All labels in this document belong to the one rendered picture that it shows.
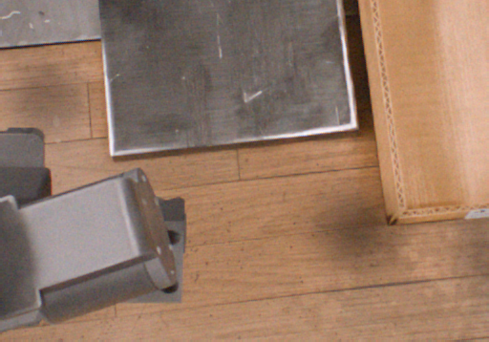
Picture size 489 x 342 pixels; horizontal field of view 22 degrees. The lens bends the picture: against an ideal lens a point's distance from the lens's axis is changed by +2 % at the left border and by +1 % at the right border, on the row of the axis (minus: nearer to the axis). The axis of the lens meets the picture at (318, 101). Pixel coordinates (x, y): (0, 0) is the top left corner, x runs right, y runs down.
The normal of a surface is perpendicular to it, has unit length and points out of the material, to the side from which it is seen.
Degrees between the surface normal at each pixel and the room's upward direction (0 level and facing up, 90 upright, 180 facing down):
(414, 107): 0
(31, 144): 29
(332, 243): 0
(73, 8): 0
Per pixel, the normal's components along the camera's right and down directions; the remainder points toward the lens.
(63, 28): 0.05, -0.25
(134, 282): 0.24, 0.69
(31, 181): 0.04, -0.97
